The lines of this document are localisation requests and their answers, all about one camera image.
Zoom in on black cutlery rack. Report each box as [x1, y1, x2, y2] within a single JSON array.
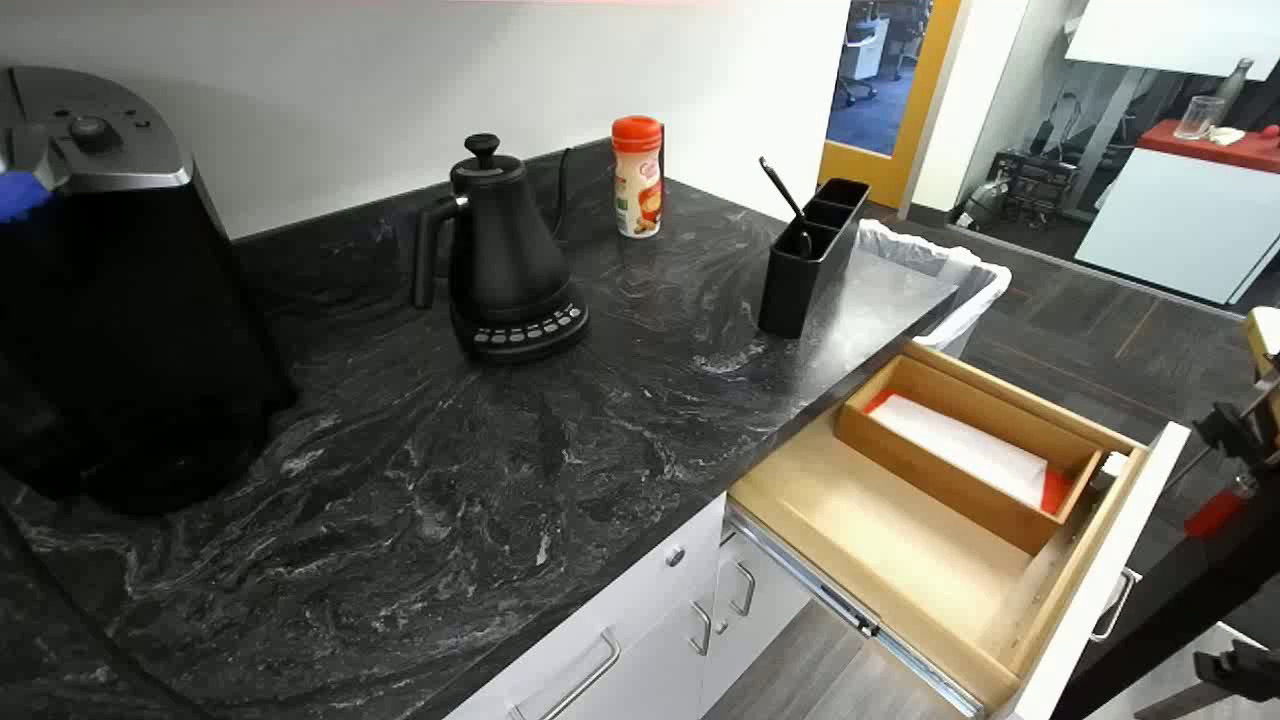
[[755, 181, 869, 338]]

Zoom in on small wooden drawer compartment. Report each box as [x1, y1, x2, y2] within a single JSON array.
[[834, 344, 1104, 551]]

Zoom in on open wooden drawer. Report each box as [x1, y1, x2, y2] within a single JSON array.
[[733, 344, 1186, 720]]

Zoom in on white paper in compartment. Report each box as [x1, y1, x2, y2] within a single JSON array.
[[870, 393, 1046, 507]]

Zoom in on black gooseneck electric kettle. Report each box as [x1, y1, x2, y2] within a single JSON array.
[[413, 130, 589, 362]]

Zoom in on orange lidded seasoning bottle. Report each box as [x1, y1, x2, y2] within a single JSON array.
[[611, 116, 662, 241]]

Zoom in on white lower cabinet doors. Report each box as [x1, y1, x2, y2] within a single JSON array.
[[446, 495, 807, 720]]

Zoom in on yellow framed doorway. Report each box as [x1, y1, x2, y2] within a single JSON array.
[[821, 0, 961, 208]]

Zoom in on white red reception desk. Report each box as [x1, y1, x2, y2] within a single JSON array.
[[1074, 120, 1280, 304]]

